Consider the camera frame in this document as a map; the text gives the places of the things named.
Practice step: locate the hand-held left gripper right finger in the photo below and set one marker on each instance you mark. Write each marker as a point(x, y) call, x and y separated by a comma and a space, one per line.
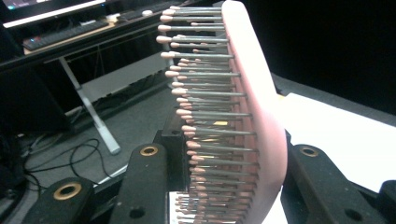
point(323, 186)

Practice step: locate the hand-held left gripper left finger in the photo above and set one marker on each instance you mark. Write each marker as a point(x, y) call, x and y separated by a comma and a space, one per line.
point(143, 186)

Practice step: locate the pink hairbrush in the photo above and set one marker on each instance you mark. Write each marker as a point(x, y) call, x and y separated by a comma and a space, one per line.
point(261, 109)

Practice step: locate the black box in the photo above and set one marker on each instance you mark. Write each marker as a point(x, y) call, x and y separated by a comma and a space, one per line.
point(28, 102)

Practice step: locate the black keyboard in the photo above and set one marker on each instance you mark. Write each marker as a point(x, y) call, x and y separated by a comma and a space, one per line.
point(65, 32)

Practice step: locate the white computer mouse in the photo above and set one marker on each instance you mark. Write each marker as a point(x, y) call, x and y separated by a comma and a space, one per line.
point(147, 13)

